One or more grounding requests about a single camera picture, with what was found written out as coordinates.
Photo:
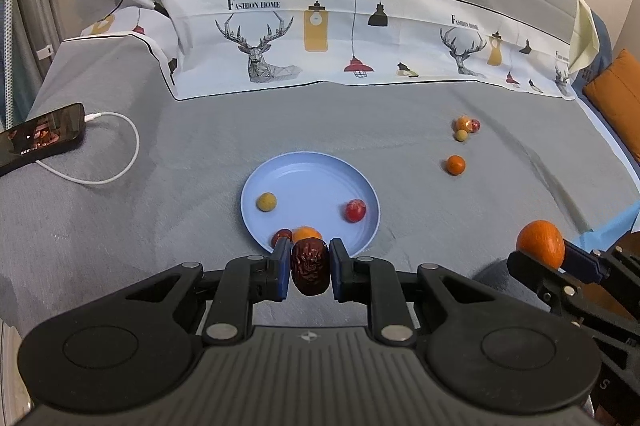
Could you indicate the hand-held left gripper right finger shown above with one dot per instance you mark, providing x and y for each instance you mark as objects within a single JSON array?
[{"x": 337, "y": 271}]

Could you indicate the cream cloth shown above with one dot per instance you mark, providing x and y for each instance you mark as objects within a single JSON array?
[{"x": 582, "y": 41}]

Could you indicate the glossy wrapped orange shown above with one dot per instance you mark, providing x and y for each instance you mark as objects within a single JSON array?
[{"x": 462, "y": 123}]

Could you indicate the grey curtain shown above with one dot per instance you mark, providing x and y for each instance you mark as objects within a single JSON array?
[{"x": 35, "y": 6}]

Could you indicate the orange pillow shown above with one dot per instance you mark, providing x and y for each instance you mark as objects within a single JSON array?
[{"x": 620, "y": 101}]

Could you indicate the black smartphone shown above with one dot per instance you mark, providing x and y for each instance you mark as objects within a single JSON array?
[{"x": 45, "y": 133}]

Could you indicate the small yellow-green fruit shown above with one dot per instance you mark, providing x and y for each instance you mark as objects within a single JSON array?
[
  {"x": 461, "y": 135},
  {"x": 266, "y": 202}
]

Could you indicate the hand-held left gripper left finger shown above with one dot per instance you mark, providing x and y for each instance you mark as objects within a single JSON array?
[{"x": 285, "y": 268}]

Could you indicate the dark red jujube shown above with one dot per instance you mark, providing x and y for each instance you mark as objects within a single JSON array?
[
  {"x": 282, "y": 236},
  {"x": 310, "y": 267}
]

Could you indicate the blue plate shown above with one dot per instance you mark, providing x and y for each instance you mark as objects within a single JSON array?
[{"x": 310, "y": 186}]

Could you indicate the small red fruit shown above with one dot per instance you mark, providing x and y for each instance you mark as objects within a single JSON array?
[
  {"x": 474, "y": 125},
  {"x": 355, "y": 210}
]

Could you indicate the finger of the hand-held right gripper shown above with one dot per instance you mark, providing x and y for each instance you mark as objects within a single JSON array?
[
  {"x": 595, "y": 266},
  {"x": 535, "y": 273}
]

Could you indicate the small orange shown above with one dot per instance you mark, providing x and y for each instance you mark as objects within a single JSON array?
[
  {"x": 306, "y": 233},
  {"x": 455, "y": 164},
  {"x": 541, "y": 243}
]

